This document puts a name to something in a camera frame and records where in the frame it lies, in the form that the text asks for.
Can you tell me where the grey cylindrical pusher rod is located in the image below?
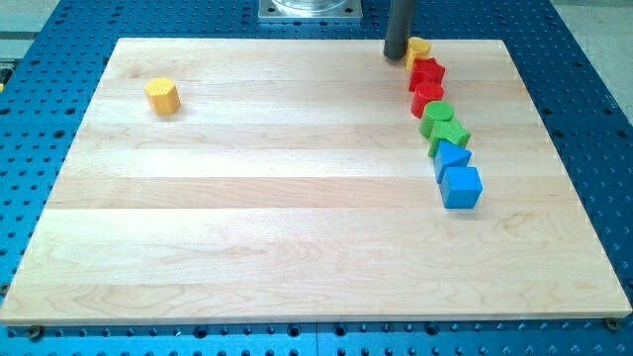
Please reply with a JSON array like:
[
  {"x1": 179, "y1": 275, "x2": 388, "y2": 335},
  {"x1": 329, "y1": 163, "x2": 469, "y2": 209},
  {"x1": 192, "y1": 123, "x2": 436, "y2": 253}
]
[{"x1": 383, "y1": 0, "x2": 415, "y2": 61}]

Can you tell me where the blue cube block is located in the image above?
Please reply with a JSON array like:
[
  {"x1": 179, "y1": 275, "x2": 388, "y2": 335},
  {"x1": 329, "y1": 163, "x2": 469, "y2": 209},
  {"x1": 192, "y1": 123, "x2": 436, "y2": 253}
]
[{"x1": 439, "y1": 166, "x2": 483, "y2": 209}]

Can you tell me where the green star block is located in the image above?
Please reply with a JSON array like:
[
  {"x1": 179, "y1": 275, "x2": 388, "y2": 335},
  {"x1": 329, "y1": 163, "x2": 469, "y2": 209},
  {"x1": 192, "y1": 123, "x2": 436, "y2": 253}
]
[{"x1": 427, "y1": 120, "x2": 471, "y2": 157}]

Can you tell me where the yellow hexagon block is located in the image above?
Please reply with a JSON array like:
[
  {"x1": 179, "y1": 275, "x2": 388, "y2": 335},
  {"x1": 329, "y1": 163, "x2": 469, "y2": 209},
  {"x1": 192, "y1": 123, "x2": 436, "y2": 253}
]
[{"x1": 144, "y1": 77, "x2": 181, "y2": 116}]

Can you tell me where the light wooden board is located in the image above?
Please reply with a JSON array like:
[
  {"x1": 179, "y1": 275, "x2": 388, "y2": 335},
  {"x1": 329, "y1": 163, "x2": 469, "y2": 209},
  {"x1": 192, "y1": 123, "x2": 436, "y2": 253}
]
[{"x1": 1, "y1": 38, "x2": 631, "y2": 326}]

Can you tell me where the yellow block at line top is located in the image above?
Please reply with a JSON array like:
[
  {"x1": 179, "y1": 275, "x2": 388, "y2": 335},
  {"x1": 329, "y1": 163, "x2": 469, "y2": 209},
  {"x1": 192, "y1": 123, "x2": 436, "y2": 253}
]
[{"x1": 405, "y1": 37, "x2": 431, "y2": 71}]

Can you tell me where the green cylinder block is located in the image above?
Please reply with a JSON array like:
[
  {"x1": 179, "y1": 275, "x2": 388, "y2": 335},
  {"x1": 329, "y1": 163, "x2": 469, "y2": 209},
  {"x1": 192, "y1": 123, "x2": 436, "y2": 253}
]
[{"x1": 419, "y1": 101, "x2": 454, "y2": 138}]

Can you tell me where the red star block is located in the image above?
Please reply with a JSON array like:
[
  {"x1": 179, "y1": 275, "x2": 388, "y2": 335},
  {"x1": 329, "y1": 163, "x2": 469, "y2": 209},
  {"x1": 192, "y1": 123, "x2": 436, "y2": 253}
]
[{"x1": 408, "y1": 57, "x2": 446, "y2": 92}]

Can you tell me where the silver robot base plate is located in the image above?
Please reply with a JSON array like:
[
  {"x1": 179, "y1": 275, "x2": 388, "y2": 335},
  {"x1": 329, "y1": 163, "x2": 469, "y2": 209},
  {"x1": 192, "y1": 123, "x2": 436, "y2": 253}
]
[{"x1": 258, "y1": 0, "x2": 363, "y2": 21}]

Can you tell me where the blue triangle block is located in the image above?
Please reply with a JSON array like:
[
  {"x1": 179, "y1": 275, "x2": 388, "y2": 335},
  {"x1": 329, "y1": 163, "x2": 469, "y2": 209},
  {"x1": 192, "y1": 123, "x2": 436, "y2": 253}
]
[{"x1": 433, "y1": 140, "x2": 472, "y2": 183}]

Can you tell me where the red cylinder block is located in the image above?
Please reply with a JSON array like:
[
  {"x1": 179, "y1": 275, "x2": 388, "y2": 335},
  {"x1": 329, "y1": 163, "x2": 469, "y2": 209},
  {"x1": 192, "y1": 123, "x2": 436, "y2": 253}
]
[{"x1": 410, "y1": 82, "x2": 444, "y2": 118}]

